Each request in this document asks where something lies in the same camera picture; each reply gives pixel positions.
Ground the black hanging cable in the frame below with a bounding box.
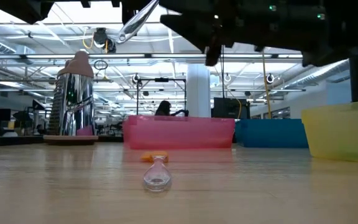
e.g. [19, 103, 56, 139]
[221, 45, 226, 99]

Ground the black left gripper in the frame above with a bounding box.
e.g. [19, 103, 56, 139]
[54, 0, 155, 25]

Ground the blue plastic bin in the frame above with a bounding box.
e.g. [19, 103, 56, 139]
[234, 118, 310, 149]

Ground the white building column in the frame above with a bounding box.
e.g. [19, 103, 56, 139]
[186, 63, 211, 116]

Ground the yellow plastic bin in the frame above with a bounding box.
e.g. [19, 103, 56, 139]
[301, 99, 358, 163]

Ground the black table frame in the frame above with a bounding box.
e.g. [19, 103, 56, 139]
[0, 135, 124, 147]

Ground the black monitor stand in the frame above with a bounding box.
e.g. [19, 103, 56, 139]
[349, 54, 358, 103]

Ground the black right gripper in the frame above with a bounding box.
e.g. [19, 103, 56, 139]
[158, 0, 291, 67]

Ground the yellow hanging cable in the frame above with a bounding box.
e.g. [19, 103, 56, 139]
[261, 51, 272, 119]

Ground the person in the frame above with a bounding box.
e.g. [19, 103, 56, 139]
[154, 100, 173, 117]

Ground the metal grater with pink handle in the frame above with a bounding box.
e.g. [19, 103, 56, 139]
[43, 50, 99, 146]

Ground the black ceiling cable reel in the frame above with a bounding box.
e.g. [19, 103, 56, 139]
[92, 27, 117, 54]

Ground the long ceiling light strip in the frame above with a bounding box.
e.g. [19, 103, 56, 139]
[0, 53, 304, 60]

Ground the black background frame rig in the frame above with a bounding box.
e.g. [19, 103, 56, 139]
[135, 78, 187, 116]

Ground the yellow spatula with clear handle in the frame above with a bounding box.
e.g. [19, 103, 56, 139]
[116, 0, 160, 45]

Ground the pink plastic bin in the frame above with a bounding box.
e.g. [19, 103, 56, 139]
[122, 114, 236, 151]

